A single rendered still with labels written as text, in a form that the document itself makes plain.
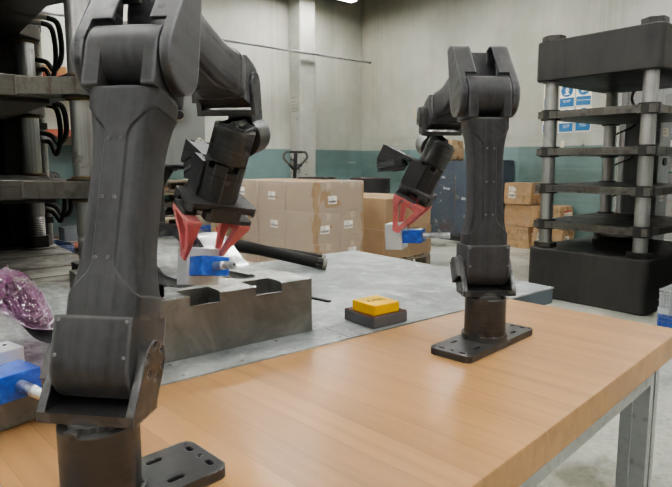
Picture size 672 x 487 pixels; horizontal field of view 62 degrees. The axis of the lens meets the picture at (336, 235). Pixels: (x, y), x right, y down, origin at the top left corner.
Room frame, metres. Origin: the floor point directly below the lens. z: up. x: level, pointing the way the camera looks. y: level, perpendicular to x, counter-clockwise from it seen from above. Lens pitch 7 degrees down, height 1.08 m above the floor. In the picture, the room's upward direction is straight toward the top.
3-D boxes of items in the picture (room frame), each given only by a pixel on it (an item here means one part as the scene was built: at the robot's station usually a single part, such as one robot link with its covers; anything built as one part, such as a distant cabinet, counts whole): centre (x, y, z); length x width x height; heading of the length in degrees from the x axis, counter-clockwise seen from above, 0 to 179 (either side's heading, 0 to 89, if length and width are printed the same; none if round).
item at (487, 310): (0.86, -0.23, 0.84); 0.20 x 0.07 x 0.08; 135
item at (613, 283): (4.73, -2.47, 1.03); 1.54 x 0.94 x 2.06; 130
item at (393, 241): (1.17, -0.17, 0.93); 0.13 x 0.05 x 0.05; 69
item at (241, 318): (1.04, 0.30, 0.87); 0.50 x 0.26 x 0.14; 38
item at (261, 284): (0.89, 0.12, 0.87); 0.05 x 0.05 x 0.04; 38
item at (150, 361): (0.44, 0.19, 0.90); 0.09 x 0.06 x 0.06; 82
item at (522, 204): (7.14, -2.56, 0.42); 0.86 x 0.33 x 0.83; 40
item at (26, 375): (0.56, 0.33, 0.86); 0.13 x 0.05 x 0.05; 55
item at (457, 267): (0.87, -0.23, 0.90); 0.09 x 0.06 x 0.06; 94
